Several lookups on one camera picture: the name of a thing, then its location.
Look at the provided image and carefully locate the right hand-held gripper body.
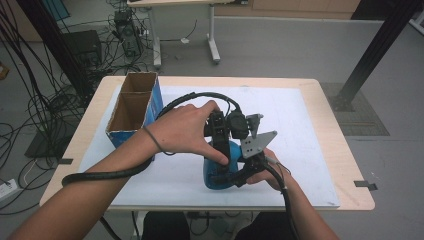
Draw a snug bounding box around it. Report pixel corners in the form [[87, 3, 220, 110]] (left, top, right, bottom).
[[232, 130, 279, 188]]

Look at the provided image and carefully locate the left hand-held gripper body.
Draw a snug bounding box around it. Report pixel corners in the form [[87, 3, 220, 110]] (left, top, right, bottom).
[[203, 109, 265, 143]]

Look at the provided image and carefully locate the blue bottle with white cap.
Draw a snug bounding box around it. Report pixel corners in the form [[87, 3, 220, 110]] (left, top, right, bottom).
[[202, 139, 247, 191]]

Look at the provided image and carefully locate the blue cardboard box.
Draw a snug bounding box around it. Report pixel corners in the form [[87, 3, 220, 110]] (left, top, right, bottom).
[[105, 71, 165, 162]]

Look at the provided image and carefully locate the person's right hand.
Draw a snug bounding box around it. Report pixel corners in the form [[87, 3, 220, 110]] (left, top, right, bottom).
[[246, 148, 292, 192]]

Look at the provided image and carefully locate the person's left hand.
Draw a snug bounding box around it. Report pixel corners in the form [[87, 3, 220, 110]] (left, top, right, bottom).
[[145, 99, 232, 167]]

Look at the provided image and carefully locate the white table mat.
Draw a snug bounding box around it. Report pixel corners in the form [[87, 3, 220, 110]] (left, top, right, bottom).
[[77, 85, 341, 209]]

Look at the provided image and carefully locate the grey foot pedal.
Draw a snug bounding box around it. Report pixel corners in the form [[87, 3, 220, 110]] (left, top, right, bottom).
[[209, 217, 234, 239]]

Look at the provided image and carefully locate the person's right leg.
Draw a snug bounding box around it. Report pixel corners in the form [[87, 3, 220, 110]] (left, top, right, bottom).
[[234, 211, 288, 240]]

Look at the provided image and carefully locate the person's leg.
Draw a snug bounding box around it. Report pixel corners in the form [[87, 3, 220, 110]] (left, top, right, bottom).
[[141, 210, 191, 240], [234, 211, 288, 240]]

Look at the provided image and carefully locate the person's left leg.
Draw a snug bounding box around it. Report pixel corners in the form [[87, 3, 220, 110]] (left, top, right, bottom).
[[141, 210, 191, 240]]

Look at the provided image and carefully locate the white desk with metal legs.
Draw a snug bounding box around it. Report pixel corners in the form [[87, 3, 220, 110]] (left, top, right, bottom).
[[127, 0, 250, 70]]

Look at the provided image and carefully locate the grey floor mat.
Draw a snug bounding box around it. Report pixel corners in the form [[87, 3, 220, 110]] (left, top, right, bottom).
[[319, 82, 391, 137]]

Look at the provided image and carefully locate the black computer tower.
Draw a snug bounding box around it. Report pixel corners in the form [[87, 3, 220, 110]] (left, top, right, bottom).
[[113, 9, 144, 58]]

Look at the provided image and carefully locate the black equipment case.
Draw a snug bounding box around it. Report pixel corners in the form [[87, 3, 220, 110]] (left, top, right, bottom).
[[63, 29, 103, 70]]

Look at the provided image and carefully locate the white power strip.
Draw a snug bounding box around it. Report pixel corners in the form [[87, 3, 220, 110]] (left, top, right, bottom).
[[0, 178, 20, 203]]

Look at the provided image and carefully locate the brown cardboard box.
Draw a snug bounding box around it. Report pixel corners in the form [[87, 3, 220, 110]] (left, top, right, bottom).
[[0, 61, 11, 81]]

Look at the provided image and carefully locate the thin black wrist strap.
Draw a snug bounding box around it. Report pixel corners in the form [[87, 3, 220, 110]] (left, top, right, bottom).
[[143, 126, 177, 157]]

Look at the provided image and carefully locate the black metal stand post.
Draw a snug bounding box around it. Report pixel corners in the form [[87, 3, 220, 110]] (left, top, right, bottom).
[[14, 0, 95, 98], [328, 0, 424, 113]]

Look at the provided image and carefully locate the tangle of black floor cables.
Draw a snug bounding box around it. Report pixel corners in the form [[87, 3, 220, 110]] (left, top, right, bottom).
[[0, 0, 154, 216]]

